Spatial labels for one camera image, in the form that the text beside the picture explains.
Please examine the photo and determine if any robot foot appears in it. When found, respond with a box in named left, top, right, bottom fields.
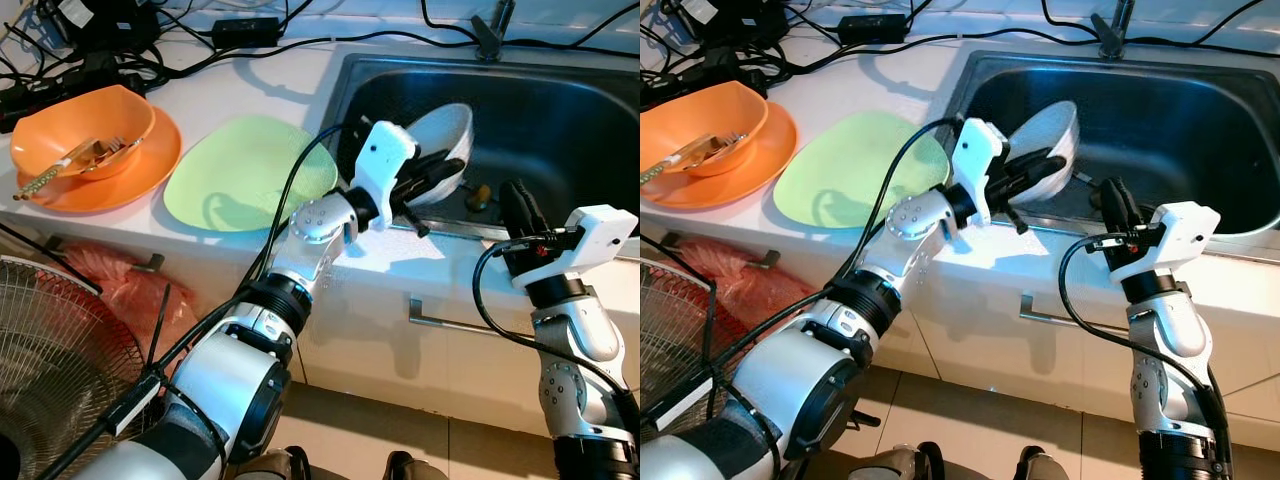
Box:
left=850, top=442, right=941, bottom=480
left=235, top=445, right=311, bottom=480
left=385, top=450, right=446, bottom=480
left=1015, top=445, right=1081, bottom=480

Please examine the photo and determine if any light green plate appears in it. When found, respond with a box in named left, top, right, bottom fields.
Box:
left=163, top=114, right=339, bottom=233
left=773, top=110, right=951, bottom=229

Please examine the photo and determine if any black power strip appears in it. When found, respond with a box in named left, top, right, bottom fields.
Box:
left=640, top=62, right=746, bottom=113
left=0, top=65, right=121, bottom=131

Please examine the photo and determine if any black power adapter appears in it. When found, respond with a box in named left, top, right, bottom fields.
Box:
left=838, top=12, right=911, bottom=46
left=210, top=15, right=283, bottom=49

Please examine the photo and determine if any orange plate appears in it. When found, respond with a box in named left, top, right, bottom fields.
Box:
left=640, top=100, right=799, bottom=209
left=14, top=100, right=184, bottom=214

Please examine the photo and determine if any red plastic bag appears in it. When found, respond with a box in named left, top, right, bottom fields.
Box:
left=45, top=238, right=201, bottom=351
left=655, top=235, right=831, bottom=331

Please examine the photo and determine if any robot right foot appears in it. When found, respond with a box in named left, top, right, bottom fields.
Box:
left=385, top=450, right=446, bottom=480
left=1015, top=445, right=1081, bottom=480

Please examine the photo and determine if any stainless steel sink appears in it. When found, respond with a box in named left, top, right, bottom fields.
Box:
left=318, top=50, right=641, bottom=246
left=940, top=50, right=1280, bottom=241

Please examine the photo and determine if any metal grille fan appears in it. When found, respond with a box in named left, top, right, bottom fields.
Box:
left=0, top=255, right=151, bottom=480
left=640, top=262, right=721, bottom=441

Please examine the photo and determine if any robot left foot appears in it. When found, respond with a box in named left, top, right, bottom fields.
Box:
left=235, top=445, right=311, bottom=480
left=850, top=442, right=941, bottom=480

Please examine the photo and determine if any metal cabinet handle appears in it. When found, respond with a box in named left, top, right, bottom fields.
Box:
left=1018, top=292, right=1136, bottom=331
left=408, top=297, right=536, bottom=336
left=44, top=235, right=167, bottom=273
left=660, top=232, right=801, bottom=269

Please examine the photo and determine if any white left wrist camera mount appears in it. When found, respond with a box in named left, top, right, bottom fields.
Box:
left=348, top=120, right=418, bottom=233
left=950, top=118, right=1009, bottom=226

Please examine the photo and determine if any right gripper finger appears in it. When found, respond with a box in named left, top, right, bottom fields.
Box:
left=1098, top=178, right=1123, bottom=239
left=1114, top=177, right=1147, bottom=233
left=498, top=182, right=525, bottom=243
left=514, top=180, right=550, bottom=239

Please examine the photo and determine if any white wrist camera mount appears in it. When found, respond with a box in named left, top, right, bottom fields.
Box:
left=950, top=118, right=1009, bottom=226
left=1108, top=202, right=1221, bottom=284
left=512, top=205, right=639, bottom=291
left=348, top=120, right=418, bottom=233

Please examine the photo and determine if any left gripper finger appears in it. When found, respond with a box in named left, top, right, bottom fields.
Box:
left=1010, top=146, right=1069, bottom=179
left=412, top=148, right=468, bottom=181
left=1003, top=168, right=1067, bottom=206
left=405, top=170, right=465, bottom=208

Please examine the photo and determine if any white bowl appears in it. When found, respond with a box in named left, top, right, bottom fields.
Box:
left=1005, top=100, right=1081, bottom=201
left=405, top=102, right=475, bottom=208

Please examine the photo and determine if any orange bowl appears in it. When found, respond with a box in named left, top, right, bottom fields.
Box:
left=10, top=84, right=157, bottom=183
left=640, top=80, right=771, bottom=179

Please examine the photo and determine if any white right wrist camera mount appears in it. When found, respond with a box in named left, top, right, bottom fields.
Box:
left=1108, top=202, right=1221, bottom=284
left=512, top=205, right=639, bottom=291

